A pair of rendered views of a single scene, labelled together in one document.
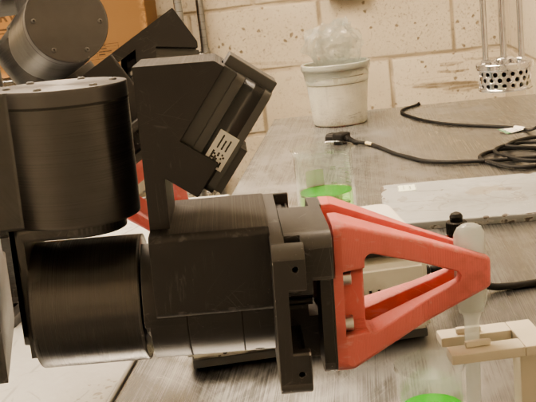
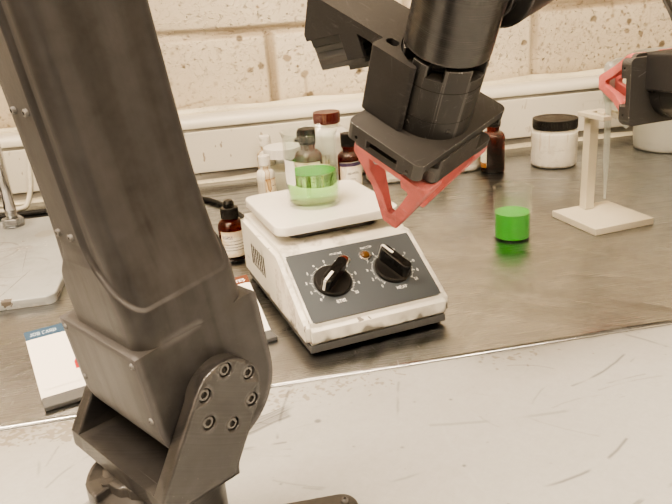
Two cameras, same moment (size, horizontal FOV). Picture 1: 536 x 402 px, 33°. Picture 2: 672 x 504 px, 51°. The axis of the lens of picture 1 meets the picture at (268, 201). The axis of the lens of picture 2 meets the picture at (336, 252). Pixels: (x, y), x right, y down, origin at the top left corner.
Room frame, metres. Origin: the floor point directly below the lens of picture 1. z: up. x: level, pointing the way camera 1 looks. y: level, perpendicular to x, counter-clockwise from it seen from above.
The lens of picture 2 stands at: (0.91, 0.57, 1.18)
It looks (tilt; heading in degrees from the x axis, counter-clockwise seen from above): 21 degrees down; 254
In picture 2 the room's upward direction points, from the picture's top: 4 degrees counter-clockwise
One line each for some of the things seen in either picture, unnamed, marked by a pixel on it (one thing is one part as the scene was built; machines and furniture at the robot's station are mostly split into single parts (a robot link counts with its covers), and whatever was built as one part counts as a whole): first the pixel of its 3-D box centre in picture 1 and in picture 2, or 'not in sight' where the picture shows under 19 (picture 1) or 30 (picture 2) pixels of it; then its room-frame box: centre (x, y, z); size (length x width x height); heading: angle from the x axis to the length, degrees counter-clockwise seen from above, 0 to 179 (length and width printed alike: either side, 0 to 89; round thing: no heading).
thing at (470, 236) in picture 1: (471, 271); not in sight; (0.39, -0.09, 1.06); 0.01 x 0.01 x 0.04; 1
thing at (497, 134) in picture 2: not in sight; (492, 142); (0.38, -0.35, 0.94); 0.04 x 0.04 x 0.09
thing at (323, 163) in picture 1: (328, 186); (312, 164); (0.75, -0.05, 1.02); 0.06 x 0.05 x 0.08; 46
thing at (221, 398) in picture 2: not in sight; (157, 400); (0.92, 0.27, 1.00); 0.09 x 0.06 x 0.06; 118
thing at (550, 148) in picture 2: not in sight; (554, 140); (0.29, -0.34, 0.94); 0.07 x 0.07 x 0.07
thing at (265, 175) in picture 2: not in sight; (266, 178); (0.73, -0.38, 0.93); 0.03 x 0.03 x 0.07
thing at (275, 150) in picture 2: not in sight; (284, 167); (0.69, -0.42, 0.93); 0.06 x 0.06 x 0.07
